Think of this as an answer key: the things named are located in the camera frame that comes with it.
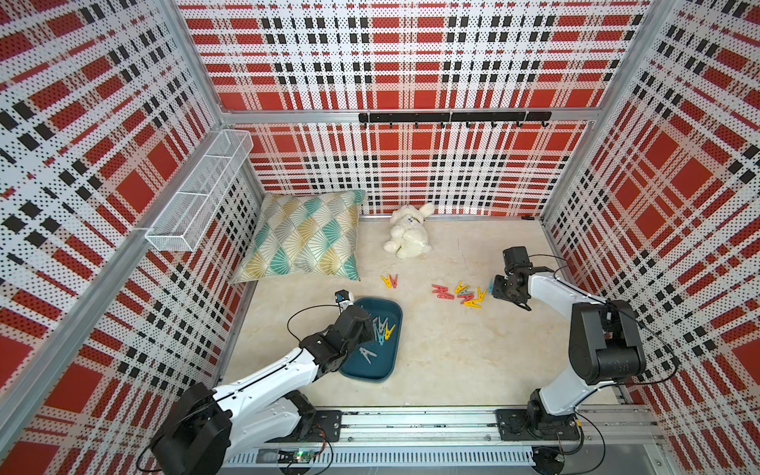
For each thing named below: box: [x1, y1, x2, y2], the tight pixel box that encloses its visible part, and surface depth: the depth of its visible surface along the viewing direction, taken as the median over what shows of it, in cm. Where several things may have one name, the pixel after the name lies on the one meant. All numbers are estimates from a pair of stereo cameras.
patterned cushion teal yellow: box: [231, 190, 367, 285], surface depth 95 cm
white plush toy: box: [383, 202, 436, 260], surface depth 107 cm
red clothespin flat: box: [431, 284, 456, 300], surface depth 101 cm
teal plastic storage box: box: [338, 296, 403, 383], surface depth 88 cm
